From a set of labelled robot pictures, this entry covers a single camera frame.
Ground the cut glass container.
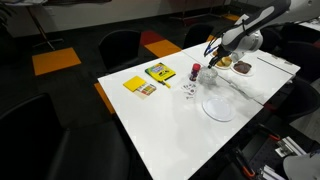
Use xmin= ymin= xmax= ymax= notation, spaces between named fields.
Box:
xmin=197 ymin=73 xmax=219 ymax=85

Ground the yellow sticky note pad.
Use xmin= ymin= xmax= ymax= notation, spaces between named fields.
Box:
xmin=122 ymin=75 xmax=147 ymax=93

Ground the grey rounded object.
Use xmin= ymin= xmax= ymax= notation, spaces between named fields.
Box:
xmin=282 ymin=152 xmax=320 ymax=180

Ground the white plate with brownie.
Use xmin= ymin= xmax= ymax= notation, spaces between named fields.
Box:
xmin=230 ymin=60 xmax=257 ymax=78

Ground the grey pole stand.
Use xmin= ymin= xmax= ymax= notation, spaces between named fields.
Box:
xmin=25 ymin=4 xmax=65 ymax=52

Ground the silver metal bracket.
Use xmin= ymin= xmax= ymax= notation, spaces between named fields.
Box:
xmin=274 ymin=135 xmax=307 ymax=159

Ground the pale bread slice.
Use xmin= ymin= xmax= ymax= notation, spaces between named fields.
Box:
xmin=222 ymin=55 xmax=234 ymax=67

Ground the white plate with bread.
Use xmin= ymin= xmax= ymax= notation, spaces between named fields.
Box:
xmin=213 ymin=55 xmax=234 ymax=70

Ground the black cable blue connector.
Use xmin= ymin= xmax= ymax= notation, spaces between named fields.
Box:
xmin=203 ymin=28 xmax=231 ymax=58

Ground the black office chair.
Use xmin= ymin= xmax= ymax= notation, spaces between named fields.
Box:
xmin=182 ymin=23 xmax=215 ymax=50
xmin=0 ymin=93 xmax=133 ymax=180
xmin=97 ymin=28 xmax=143 ymax=74
xmin=264 ymin=77 xmax=320 ymax=125
xmin=261 ymin=24 xmax=284 ymax=56
xmin=279 ymin=39 xmax=320 ymax=84

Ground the empty white plate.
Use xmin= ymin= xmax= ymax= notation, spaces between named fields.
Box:
xmin=201 ymin=95 xmax=237 ymax=123

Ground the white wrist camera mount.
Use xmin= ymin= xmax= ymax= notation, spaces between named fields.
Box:
xmin=231 ymin=49 xmax=245 ymax=64

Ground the black clamp orange handle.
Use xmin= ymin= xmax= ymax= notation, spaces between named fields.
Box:
xmin=257 ymin=122 xmax=282 ymax=142
xmin=232 ymin=147 xmax=257 ymax=180

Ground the white paper napkin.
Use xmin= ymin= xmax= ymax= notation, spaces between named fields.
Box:
xmin=228 ymin=78 xmax=265 ymax=100

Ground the yellow green crayon box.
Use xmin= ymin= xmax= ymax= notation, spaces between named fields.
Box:
xmin=144 ymin=61 xmax=177 ymax=82

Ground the beige multicolour crayon pack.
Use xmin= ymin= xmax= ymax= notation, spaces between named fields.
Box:
xmin=134 ymin=82 xmax=158 ymax=101

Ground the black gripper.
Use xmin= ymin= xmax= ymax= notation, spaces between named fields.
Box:
xmin=207 ymin=45 xmax=236 ymax=69

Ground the yellow marker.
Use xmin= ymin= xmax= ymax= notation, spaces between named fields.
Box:
xmin=159 ymin=78 xmax=172 ymax=90

